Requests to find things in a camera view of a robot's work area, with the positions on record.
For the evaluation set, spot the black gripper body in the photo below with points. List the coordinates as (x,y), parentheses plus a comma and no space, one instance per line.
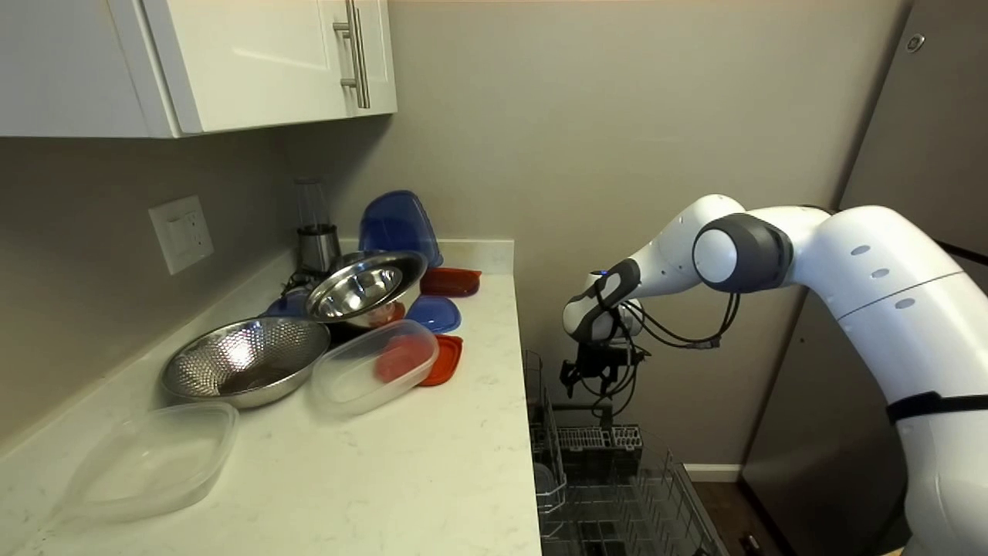
(603,365)

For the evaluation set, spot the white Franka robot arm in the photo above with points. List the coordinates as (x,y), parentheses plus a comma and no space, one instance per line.
(883,279)

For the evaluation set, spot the dark cutlery basket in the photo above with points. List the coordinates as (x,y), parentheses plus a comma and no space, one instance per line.
(605,451)

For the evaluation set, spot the red plastic lid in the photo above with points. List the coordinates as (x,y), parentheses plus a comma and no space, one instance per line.
(445,360)

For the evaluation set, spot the blue plastic lid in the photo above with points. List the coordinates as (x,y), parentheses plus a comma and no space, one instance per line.
(437,313)

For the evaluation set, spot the red plastic container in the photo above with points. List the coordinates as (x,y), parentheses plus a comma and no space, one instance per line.
(452,279)

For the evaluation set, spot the clear container with red inside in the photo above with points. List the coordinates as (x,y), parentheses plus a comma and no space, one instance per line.
(356,381)

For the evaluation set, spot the tall blue plastic container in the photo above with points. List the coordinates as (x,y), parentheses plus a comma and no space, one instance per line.
(398,225)

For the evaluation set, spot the small steel mixing bowl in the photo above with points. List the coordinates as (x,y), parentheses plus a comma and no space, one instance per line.
(360,286)

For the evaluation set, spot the steel cup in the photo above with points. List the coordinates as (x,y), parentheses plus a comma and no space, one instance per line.
(320,247)

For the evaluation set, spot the large steel mixing bowl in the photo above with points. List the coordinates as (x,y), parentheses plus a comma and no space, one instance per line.
(242,360)

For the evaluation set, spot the empty clear plastic container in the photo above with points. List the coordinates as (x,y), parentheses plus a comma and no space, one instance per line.
(155,463)

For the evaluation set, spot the white wall switch plate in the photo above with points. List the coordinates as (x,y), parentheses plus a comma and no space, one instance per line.
(180,237)

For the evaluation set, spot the white wall cabinet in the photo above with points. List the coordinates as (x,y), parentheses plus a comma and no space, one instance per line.
(247,63)

